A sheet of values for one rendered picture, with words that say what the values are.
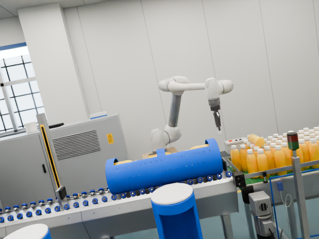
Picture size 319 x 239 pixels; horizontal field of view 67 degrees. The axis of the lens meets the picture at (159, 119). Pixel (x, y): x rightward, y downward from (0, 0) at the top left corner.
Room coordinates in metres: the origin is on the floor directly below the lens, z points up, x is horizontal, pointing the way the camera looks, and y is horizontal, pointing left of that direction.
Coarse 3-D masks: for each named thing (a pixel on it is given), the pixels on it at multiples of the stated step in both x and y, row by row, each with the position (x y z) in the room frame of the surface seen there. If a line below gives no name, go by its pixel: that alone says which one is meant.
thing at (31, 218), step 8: (192, 184) 1.77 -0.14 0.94; (200, 184) 1.76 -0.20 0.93; (208, 184) 1.75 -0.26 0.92; (112, 200) 1.79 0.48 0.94; (120, 200) 1.78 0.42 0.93; (128, 200) 1.77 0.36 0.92; (136, 200) 1.76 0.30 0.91; (80, 208) 1.78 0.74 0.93; (88, 208) 1.77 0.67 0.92; (32, 216) 1.80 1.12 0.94; (40, 216) 1.79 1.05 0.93; (48, 216) 1.78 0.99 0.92; (0, 224) 1.79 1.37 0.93; (8, 224) 1.79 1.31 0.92
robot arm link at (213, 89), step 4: (208, 80) 1.84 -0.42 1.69; (212, 80) 1.83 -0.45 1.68; (216, 80) 1.86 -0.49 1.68; (208, 84) 1.84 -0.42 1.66; (212, 84) 1.83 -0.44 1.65; (216, 84) 1.83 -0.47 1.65; (220, 84) 1.87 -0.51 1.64; (208, 88) 1.84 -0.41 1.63; (212, 88) 1.82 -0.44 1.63; (216, 88) 1.83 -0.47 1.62; (220, 88) 1.85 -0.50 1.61; (208, 92) 1.84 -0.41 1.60; (212, 92) 1.82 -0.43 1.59; (216, 92) 1.83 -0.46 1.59; (220, 92) 1.85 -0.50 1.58; (208, 96) 1.85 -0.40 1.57; (212, 96) 1.83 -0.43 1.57; (216, 96) 1.83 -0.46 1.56
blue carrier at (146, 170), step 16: (208, 144) 1.81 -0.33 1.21; (112, 160) 1.86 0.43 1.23; (144, 160) 1.79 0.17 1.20; (160, 160) 1.77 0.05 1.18; (176, 160) 1.75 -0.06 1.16; (192, 160) 1.74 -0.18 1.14; (208, 160) 1.73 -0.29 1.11; (112, 176) 1.75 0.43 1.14; (128, 176) 1.74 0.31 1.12; (144, 176) 1.74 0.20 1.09; (160, 176) 1.74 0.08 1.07; (176, 176) 1.74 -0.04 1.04; (192, 176) 1.76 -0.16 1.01; (112, 192) 1.77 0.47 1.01
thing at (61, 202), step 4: (60, 188) 1.89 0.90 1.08; (64, 188) 1.92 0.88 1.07; (56, 192) 1.85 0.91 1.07; (60, 192) 1.85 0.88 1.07; (64, 192) 1.90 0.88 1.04; (60, 196) 1.85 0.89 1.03; (64, 196) 1.88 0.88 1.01; (60, 200) 1.85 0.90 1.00; (64, 200) 1.90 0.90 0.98; (60, 204) 1.85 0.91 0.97; (64, 204) 1.88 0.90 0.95; (60, 208) 1.85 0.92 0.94
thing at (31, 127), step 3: (27, 123) 3.40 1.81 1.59; (30, 123) 3.41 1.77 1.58; (33, 123) 3.43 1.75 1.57; (36, 123) 3.50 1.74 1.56; (27, 126) 3.40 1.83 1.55; (30, 126) 3.41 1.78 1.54; (33, 126) 3.43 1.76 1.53; (36, 126) 3.47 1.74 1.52; (27, 129) 3.40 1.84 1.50; (30, 129) 3.40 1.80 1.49; (33, 129) 3.42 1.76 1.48; (36, 129) 3.45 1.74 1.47; (27, 132) 3.41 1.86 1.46; (30, 132) 3.40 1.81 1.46
